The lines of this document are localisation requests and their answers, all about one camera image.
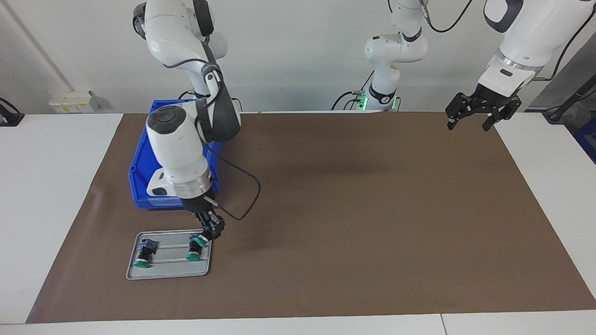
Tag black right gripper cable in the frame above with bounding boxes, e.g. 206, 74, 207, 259
164, 33, 261, 221

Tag blue crate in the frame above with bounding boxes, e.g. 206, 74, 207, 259
574, 128, 596, 164

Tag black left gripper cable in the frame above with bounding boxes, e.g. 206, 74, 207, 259
417, 0, 596, 82

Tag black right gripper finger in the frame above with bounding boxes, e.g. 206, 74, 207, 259
196, 212, 214, 241
209, 213, 226, 240

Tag black right arm base cables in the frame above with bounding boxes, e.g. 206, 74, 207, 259
178, 90, 243, 112

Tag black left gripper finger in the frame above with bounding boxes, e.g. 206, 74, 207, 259
446, 93, 471, 131
482, 97, 522, 132

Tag black arm base cables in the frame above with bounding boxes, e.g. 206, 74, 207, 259
332, 70, 374, 111
178, 90, 243, 112

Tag black left arm base cables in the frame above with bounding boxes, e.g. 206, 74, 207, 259
332, 70, 374, 111

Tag grey metal tray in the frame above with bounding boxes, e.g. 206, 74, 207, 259
126, 229, 213, 281

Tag brown table mat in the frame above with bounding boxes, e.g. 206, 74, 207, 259
26, 112, 596, 324

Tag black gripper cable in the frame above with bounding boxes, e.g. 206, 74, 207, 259
417, 0, 596, 82
164, 33, 261, 221

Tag white wall cable duct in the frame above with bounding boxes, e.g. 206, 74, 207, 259
2, 0, 75, 92

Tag black clamp mount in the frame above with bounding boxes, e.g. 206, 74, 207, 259
0, 98, 25, 127

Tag black stand pole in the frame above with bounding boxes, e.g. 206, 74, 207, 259
542, 74, 596, 124

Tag white wall socket box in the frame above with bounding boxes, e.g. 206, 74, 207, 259
49, 90, 112, 114

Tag blue plastic storage bin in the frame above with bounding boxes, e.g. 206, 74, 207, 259
128, 99, 222, 211

